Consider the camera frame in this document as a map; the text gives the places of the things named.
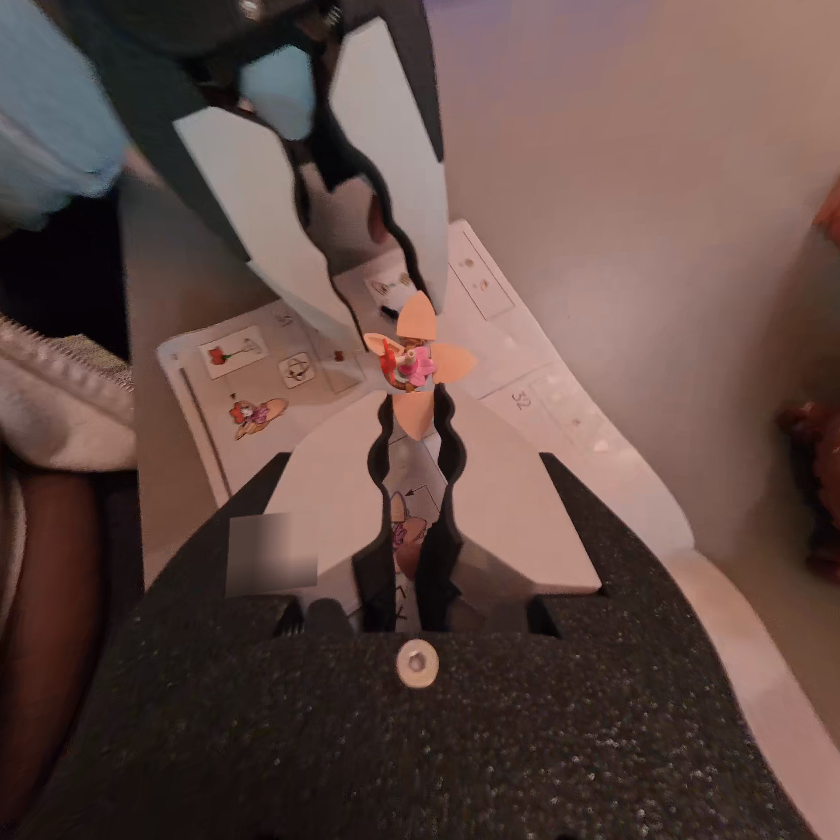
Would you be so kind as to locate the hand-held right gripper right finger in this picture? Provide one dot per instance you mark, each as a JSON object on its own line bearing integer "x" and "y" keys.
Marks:
{"x": 512, "y": 505}

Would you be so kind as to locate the brown toy piece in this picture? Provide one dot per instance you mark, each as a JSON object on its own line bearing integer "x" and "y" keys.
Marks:
{"x": 815, "y": 485}

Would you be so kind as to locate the person's left forearm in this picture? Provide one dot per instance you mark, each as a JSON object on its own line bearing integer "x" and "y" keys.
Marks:
{"x": 46, "y": 111}

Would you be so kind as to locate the white instruction booklet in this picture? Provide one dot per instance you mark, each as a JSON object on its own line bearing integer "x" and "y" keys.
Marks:
{"x": 558, "y": 420}

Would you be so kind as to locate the peach petal toy flower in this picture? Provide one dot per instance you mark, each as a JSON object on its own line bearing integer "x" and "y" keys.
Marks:
{"x": 416, "y": 358}

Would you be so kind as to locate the grey zip jacket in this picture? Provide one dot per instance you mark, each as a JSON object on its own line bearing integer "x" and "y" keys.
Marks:
{"x": 59, "y": 400}

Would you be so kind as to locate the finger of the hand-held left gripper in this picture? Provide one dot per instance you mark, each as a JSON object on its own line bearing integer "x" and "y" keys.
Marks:
{"x": 262, "y": 210}
{"x": 403, "y": 151}

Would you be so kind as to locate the person's leg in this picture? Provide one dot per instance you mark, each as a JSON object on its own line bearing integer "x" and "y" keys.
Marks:
{"x": 46, "y": 604}

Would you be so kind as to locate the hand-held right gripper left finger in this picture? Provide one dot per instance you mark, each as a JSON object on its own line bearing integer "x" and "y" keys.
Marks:
{"x": 334, "y": 479}

